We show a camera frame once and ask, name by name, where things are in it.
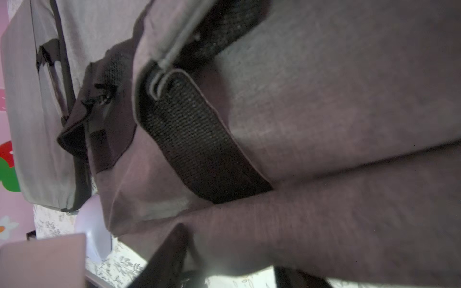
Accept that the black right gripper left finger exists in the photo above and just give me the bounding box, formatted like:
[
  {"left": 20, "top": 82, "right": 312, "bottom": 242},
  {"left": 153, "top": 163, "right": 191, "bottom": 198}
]
[{"left": 128, "top": 224, "right": 189, "bottom": 288}]

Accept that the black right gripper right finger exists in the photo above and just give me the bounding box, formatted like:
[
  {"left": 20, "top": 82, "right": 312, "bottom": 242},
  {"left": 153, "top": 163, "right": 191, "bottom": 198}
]
[{"left": 274, "top": 267, "right": 332, "bottom": 288}]

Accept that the grey backpack with black straps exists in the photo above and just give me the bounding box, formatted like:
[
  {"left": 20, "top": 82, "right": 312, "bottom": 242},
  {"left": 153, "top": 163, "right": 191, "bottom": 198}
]
[{"left": 57, "top": 1, "right": 461, "bottom": 288}]

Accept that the lilac computer mouse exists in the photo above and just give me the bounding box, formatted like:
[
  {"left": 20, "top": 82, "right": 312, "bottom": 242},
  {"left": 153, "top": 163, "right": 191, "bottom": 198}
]
[{"left": 74, "top": 194, "right": 112, "bottom": 263}]

